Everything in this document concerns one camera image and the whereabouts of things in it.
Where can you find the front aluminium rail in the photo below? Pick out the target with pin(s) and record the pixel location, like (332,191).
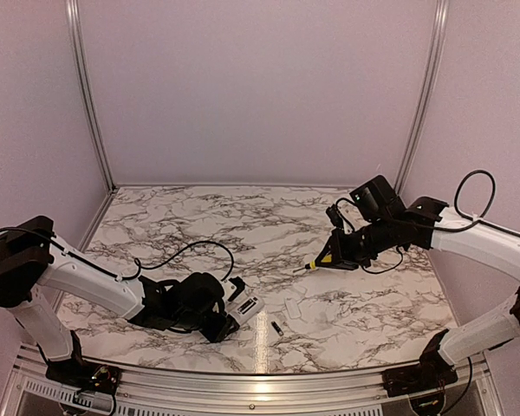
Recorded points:
(149,391)

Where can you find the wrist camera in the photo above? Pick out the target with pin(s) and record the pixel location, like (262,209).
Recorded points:
(335,217)
(233,288)

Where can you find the left aluminium frame post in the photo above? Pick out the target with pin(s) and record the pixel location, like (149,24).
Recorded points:
(81,68)

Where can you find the white remote control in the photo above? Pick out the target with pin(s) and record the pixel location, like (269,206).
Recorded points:
(246,309)

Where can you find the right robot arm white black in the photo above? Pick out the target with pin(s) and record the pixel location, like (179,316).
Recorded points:
(430,224)

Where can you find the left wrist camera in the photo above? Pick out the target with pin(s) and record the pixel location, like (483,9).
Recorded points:
(233,288)

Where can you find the yellow handled screwdriver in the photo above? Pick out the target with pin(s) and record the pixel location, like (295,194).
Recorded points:
(324,262)

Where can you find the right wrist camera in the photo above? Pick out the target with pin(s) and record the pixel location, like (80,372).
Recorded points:
(335,217)

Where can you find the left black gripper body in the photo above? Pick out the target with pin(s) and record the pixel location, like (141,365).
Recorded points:
(216,334)

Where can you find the white battery compartment cover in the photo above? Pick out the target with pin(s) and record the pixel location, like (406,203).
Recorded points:
(292,308)

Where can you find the aluminium frame post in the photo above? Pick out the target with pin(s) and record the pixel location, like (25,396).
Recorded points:
(81,68)
(429,79)

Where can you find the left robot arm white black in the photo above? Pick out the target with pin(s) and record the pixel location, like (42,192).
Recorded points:
(33,256)

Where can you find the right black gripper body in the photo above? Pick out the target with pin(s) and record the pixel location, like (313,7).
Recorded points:
(378,238)

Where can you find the right aluminium frame post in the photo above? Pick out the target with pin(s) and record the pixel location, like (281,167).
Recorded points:
(429,79)

